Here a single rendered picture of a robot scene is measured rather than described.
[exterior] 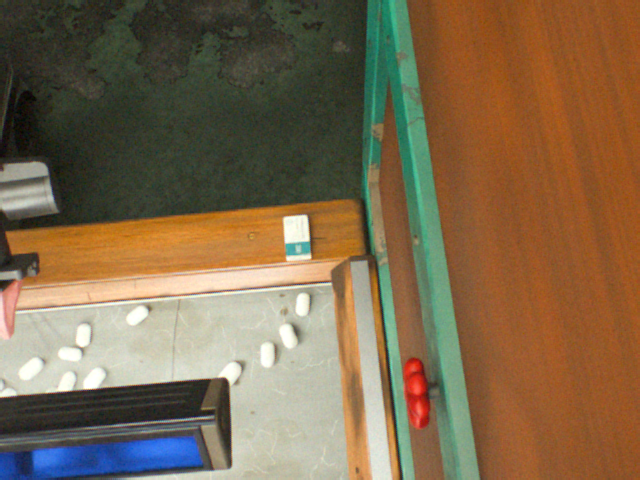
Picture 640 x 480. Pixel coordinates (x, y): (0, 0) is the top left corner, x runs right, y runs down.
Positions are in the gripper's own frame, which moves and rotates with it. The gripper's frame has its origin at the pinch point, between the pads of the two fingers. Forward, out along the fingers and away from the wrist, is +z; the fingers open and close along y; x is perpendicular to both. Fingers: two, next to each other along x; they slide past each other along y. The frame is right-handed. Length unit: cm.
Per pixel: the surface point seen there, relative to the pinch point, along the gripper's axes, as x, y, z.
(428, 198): -37, 49, -23
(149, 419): -31.4, 26.2, -4.9
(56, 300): 10.6, 2.4, 0.7
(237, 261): 10.9, 28.9, -2.2
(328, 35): 129, 48, -27
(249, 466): -4.4, 28.6, 20.9
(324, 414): -0.8, 39.0, 16.5
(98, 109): 118, -20, -14
